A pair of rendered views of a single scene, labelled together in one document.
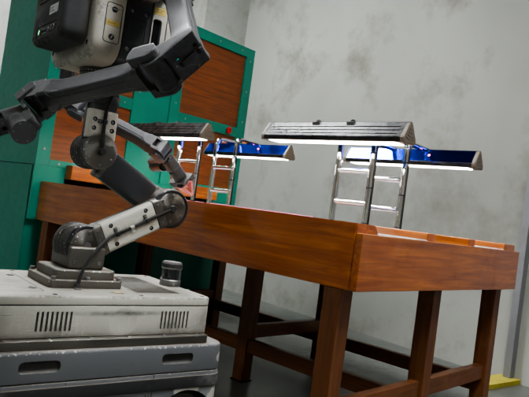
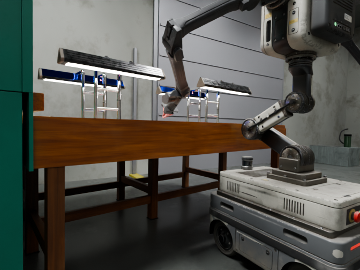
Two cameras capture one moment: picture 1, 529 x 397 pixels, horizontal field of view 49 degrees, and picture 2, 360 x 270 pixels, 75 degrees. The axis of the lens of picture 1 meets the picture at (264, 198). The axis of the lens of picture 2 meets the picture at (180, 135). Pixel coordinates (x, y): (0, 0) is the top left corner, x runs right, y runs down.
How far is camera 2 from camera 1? 2.85 m
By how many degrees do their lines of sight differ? 82
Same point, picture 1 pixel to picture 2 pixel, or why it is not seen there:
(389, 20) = not seen: outside the picture
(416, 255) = not seen: hidden behind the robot
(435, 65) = (76, 32)
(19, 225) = (6, 187)
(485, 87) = (107, 52)
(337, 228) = (281, 127)
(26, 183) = (10, 122)
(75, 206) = (124, 140)
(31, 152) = (13, 73)
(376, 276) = not seen: hidden behind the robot
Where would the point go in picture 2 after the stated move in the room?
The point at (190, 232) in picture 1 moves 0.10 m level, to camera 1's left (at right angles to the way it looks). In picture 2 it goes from (234, 140) to (235, 141)
